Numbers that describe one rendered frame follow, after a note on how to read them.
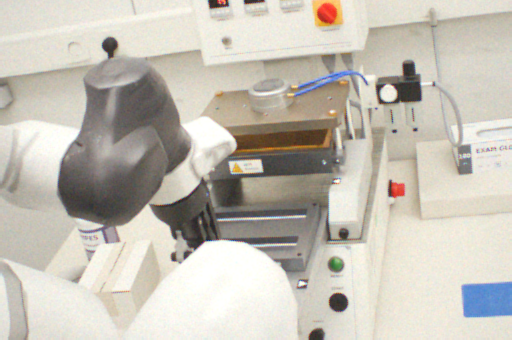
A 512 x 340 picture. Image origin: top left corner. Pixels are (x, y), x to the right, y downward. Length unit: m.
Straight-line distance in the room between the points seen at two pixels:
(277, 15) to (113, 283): 0.61
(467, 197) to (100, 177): 1.03
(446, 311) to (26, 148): 0.84
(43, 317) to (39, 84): 1.63
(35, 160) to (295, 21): 0.78
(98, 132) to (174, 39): 1.08
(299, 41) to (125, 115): 0.75
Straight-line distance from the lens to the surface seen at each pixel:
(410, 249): 1.54
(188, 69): 1.89
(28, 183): 0.79
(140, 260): 1.51
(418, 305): 1.39
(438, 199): 1.62
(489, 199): 1.62
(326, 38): 1.45
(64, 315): 0.47
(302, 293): 1.08
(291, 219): 1.24
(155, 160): 0.77
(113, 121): 0.76
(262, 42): 1.48
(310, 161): 1.30
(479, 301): 1.39
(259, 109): 1.35
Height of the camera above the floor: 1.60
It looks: 24 degrees down
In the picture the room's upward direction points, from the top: 11 degrees counter-clockwise
